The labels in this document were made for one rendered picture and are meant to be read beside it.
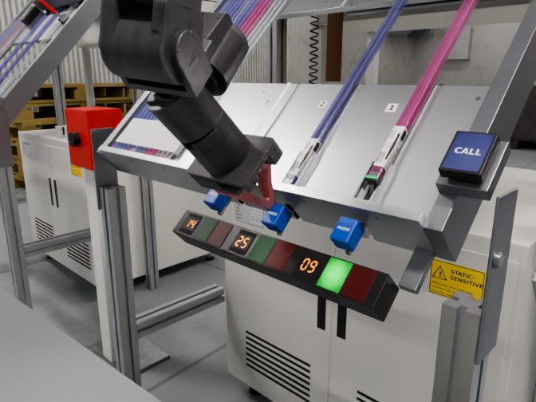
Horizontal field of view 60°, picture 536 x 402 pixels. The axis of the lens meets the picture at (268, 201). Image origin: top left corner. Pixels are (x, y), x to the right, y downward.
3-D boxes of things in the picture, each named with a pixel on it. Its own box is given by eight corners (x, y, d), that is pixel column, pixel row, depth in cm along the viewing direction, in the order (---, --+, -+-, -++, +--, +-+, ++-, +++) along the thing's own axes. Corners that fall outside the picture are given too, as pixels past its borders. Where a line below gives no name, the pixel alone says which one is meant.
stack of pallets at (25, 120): (107, 163, 480) (100, 82, 459) (152, 172, 431) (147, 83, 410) (-14, 181, 395) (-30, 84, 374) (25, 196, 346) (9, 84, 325)
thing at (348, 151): (435, 236, 48) (427, 219, 46) (117, 159, 92) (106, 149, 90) (498, 100, 54) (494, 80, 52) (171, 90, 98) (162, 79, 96)
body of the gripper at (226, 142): (222, 139, 58) (187, 97, 53) (283, 148, 51) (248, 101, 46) (194, 181, 56) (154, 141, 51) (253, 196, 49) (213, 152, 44)
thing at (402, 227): (436, 258, 49) (419, 222, 44) (123, 172, 94) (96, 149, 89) (441, 248, 50) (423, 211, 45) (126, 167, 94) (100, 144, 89)
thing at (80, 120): (98, 394, 130) (67, 112, 110) (62, 359, 147) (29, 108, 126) (170, 358, 147) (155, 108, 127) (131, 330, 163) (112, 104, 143)
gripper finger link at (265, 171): (258, 177, 63) (219, 132, 57) (298, 186, 58) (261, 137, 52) (232, 218, 61) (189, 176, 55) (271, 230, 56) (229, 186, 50)
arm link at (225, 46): (90, 41, 40) (171, 50, 37) (154, -42, 45) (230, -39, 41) (151, 129, 50) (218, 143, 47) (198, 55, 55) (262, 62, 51)
